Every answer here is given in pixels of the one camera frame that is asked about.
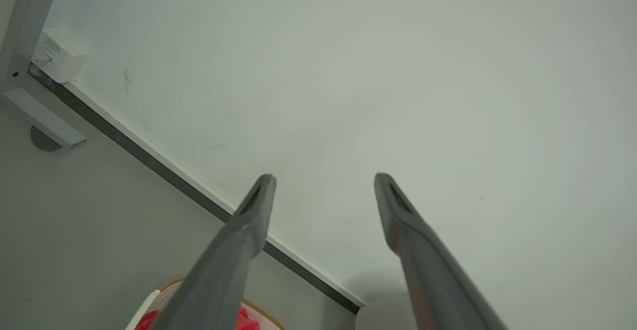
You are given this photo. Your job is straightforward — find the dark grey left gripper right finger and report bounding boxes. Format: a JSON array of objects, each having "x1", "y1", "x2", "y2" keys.
[{"x1": 374, "y1": 172, "x2": 508, "y2": 330}]

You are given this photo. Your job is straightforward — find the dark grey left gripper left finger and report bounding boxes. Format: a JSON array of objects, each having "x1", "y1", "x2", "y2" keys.
[{"x1": 152, "y1": 173, "x2": 277, "y2": 330}]

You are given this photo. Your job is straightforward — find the red garment white trim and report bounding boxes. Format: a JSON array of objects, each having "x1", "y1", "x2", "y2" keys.
[{"x1": 134, "y1": 307, "x2": 262, "y2": 330}]

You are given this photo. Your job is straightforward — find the white laundry basket tan rim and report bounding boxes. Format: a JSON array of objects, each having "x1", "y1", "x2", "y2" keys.
[{"x1": 124, "y1": 274, "x2": 287, "y2": 330}]

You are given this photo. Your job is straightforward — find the white and black baseboard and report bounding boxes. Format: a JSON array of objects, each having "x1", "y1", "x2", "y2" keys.
[{"x1": 27, "y1": 64, "x2": 367, "y2": 316}]

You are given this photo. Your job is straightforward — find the grey round frame foot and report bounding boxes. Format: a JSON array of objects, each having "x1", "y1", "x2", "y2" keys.
[{"x1": 30, "y1": 126, "x2": 63, "y2": 152}]

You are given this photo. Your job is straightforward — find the white wall adapter box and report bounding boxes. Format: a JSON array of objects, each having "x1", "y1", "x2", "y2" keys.
[{"x1": 32, "y1": 28, "x2": 91, "y2": 85}]

